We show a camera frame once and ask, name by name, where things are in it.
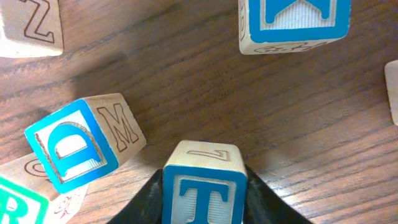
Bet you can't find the blue T block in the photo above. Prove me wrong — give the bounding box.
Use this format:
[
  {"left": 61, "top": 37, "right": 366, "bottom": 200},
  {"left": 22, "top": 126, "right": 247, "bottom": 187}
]
[{"left": 162, "top": 140, "right": 248, "bottom": 224}]

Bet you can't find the green R block right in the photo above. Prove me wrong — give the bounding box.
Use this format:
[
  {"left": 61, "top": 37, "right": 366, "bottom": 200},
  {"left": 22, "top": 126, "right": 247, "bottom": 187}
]
[{"left": 0, "top": 152, "right": 90, "bottom": 224}]

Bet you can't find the blue D block middle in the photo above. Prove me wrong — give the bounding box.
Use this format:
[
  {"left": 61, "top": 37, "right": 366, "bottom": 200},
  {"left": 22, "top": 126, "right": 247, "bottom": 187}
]
[{"left": 24, "top": 93, "right": 147, "bottom": 194}]

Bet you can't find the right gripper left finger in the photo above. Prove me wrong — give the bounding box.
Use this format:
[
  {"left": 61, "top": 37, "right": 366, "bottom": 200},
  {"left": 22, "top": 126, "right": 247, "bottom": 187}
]
[{"left": 108, "top": 169, "right": 163, "bottom": 224}]

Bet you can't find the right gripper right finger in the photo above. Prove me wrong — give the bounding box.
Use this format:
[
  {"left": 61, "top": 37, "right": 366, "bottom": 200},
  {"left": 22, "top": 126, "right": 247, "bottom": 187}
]
[{"left": 243, "top": 165, "right": 312, "bottom": 224}]

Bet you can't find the blue X block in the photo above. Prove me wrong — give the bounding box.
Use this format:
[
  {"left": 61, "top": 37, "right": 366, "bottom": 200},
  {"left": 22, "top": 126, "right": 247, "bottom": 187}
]
[{"left": 238, "top": 0, "right": 351, "bottom": 55}]

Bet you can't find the green N block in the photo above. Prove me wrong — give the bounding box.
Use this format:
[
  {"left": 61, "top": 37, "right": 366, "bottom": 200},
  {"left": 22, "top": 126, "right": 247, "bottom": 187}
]
[{"left": 384, "top": 60, "right": 398, "bottom": 125}]

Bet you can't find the yellow block top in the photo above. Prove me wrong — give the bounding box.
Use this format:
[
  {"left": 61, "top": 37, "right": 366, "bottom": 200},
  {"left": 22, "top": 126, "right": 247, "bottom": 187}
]
[{"left": 1, "top": 0, "right": 63, "bottom": 58}]

